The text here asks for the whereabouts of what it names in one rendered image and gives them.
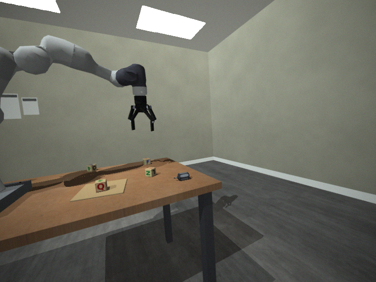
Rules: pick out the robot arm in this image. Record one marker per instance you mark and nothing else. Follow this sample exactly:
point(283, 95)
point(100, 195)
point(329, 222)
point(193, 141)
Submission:
point(38, 59)

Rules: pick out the beige square mat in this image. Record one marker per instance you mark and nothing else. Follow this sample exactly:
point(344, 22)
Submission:
point(88, 191)

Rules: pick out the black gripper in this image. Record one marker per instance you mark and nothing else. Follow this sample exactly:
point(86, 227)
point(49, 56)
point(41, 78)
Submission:
point(140, 106)

